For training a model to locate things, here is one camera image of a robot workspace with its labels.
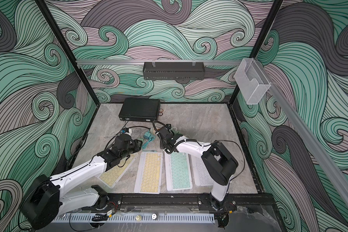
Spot teal charging cable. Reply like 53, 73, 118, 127
141, 136, 156, 150

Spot teal charger plug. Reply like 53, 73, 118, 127
143, 131, 152, 140

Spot yellow wireless keyboard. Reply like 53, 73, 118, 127
98, 154, 138, 189
134, 151, 163, 194

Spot green wireless keyboard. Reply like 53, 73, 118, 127
164, 152, 193, 191

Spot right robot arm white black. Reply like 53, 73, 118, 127
153, 122, 239, 204

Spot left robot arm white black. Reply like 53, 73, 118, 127
20, 133, 143, 230

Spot black computer box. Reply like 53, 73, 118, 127
119, 98, 160, 122

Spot black power cable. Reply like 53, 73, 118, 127
66, 126, 150, 177

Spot white wireless keyboard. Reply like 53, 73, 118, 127
190, 155, 213, 187

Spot black wall shelf tray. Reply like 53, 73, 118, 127
143, 61, 206, 81

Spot white slotted cable duct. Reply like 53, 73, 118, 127
52, 213, 216, 224

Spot aluminium wall rail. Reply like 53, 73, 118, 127
76, 59, 242, 66

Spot clear acrylic wall holder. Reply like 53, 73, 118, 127
234, 58, 271, 105

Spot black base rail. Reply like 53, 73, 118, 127
75, 192, 276, 211

